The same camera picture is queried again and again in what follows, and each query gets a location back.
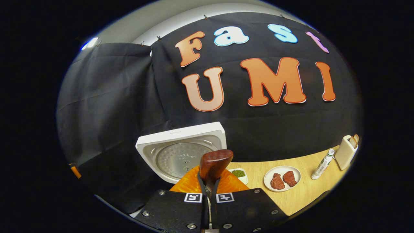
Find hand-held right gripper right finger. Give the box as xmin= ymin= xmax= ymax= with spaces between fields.
xmin=210 ymin=168 xmax=288 ymax=232

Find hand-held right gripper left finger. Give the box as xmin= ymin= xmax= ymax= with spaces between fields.
xmin=134 ymin=165 xmax=209 ymax=232

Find white rice cooker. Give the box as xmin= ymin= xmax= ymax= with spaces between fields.
xmin=135 ymin=122 xmax=227 ymax=191

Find brown wooden spoon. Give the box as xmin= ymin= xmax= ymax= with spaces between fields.
xmin=199 ymin=149 xmax=234 ymax=195

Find white divided grain tray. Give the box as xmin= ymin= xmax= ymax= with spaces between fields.
xmin=228 ymin=168 xmax=249 ymax=185

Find red steak piece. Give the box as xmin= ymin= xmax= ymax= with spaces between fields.
xmin=270 ymin=173 xmax=285 ymax=190
xmin=283 ymin=171 xmax=297 ymax=187

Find white round plate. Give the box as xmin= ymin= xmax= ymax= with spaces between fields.
xmin=264 ymin=166 xmax=301 ymax=192

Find black backdrop cloth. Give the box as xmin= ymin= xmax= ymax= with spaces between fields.
xmin=56 ymin=12 xmax=363 ymax=214

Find white drink bottle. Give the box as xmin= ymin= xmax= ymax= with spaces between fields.
xmin=311 ymin=149 xmax=335 ymax=180

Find white toaster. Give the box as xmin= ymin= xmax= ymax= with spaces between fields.
xmin=334 ymin=135 xmax=359 ymax=171

